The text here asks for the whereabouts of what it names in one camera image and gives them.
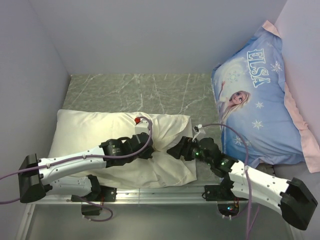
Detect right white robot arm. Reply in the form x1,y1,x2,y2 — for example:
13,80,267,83
166,136,318,231

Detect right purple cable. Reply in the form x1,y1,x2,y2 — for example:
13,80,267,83
199,123,261,240

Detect blue Elsa pillow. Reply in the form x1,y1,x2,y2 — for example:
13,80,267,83
211,21,320,173

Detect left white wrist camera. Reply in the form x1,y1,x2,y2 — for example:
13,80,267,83
134,116,152,136

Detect cream pillowcase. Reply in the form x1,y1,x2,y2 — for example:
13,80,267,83
47,108,197,189

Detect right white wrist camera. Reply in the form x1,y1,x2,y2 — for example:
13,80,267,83
192,124,206,141

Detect aluminium mounting rail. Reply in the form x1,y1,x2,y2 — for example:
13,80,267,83
27,184,253,206

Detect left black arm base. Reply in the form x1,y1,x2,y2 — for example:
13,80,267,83
82,186,117,203

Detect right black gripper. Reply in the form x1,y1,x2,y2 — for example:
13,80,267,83
167,135,213,166

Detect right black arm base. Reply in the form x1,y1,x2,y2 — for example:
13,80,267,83
201,184,248,202

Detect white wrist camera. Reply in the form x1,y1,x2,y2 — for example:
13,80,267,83
192,124,206,141
134,116,152,136

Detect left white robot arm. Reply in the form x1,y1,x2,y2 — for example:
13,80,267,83
18,132,154,203

